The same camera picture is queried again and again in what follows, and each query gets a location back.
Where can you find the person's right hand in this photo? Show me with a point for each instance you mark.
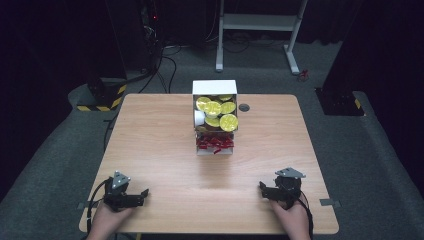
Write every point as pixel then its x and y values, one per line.
pixel 293 221

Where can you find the dark curtain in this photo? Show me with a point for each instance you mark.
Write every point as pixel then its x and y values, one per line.
pixel 383 50
pixel 50 66

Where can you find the grey table grommet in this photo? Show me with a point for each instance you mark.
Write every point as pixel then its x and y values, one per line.
pixel 244 107

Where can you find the pile of red packets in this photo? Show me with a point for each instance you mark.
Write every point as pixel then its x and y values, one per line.
pixel 213 142

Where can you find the grey tape piece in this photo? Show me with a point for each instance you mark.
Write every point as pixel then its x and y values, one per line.
pixel 81 205
pixel 329 202

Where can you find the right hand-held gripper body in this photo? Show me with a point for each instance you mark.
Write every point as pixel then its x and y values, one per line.
pixel 288 186

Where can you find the white metal stand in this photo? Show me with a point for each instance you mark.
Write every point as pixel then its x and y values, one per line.
pixel 260 22

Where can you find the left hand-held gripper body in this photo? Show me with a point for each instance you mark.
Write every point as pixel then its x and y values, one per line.
pixel 117 191

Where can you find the pile of yellow-lidded cups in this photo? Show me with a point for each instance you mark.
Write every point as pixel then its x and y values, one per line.
pixel 228 122

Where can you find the dark equipment rack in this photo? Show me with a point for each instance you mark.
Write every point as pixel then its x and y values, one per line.
pixel 151 30

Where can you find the black stand base yellow stripes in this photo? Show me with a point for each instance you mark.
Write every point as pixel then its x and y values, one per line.
pixel 103 108

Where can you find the small red floor object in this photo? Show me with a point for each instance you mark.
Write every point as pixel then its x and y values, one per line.
pixel 302 75

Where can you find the white two-tier storage box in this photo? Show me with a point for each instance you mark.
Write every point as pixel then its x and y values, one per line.
pixel 214 87

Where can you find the person's left hand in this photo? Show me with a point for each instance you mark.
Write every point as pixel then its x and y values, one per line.
pixel 105 221

